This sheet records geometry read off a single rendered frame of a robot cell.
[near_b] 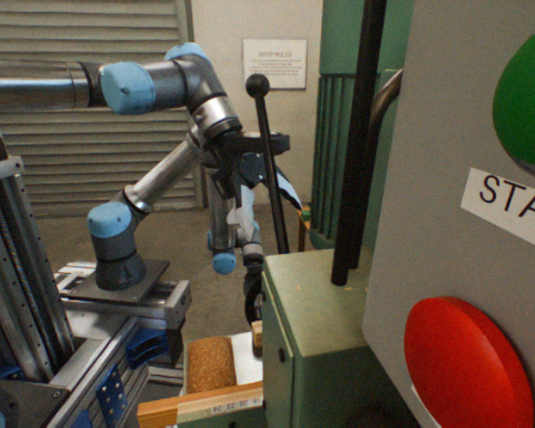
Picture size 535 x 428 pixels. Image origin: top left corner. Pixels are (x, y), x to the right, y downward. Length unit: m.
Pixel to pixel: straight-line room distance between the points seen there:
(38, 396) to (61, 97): 0.59
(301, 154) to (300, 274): 3.38
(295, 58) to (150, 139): 1.64
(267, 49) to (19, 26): 2.14
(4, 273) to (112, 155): 2.85
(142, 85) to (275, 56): 2.92
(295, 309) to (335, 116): 0.24
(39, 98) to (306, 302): 0.53
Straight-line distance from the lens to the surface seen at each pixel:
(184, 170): 1.05
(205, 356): 0.65
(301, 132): 3.52
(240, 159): 0.55
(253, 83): 0.47
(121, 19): 3.49
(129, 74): 0.53
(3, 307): 0.92
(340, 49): 0.36
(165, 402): 0.61
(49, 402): 0.85
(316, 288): 0.20
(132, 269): 1.06
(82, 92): 0.63
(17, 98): 0.61
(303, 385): 0.17
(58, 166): 3.87
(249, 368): 0.67
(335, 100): 0.37
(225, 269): 1.03
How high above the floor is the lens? 1.42
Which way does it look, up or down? 24 degrees down
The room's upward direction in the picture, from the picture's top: straight up
